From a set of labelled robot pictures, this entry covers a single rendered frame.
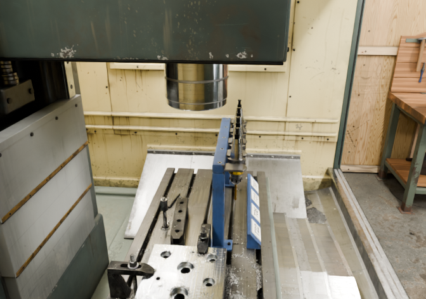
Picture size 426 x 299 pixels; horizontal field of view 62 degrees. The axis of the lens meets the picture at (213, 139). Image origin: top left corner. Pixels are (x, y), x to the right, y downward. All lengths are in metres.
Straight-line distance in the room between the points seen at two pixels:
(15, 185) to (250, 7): 0.68
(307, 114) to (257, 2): 1.31
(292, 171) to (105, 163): 1.11
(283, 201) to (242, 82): 0.67
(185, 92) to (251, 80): 1.12
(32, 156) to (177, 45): 0.50
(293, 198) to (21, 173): 1.34
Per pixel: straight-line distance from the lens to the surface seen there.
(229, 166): 1.13
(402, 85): 3.72
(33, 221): 1.08
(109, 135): 2.18
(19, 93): 1.08
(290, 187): 1.96
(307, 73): 1.94
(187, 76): 0.82
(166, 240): 1.34
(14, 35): 0.90
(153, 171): 2.04
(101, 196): 2.29
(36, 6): 0.86
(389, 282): 1.46
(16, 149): 0.98
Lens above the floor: 1.72
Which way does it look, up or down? 22 degrees down
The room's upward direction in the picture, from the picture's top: straight up
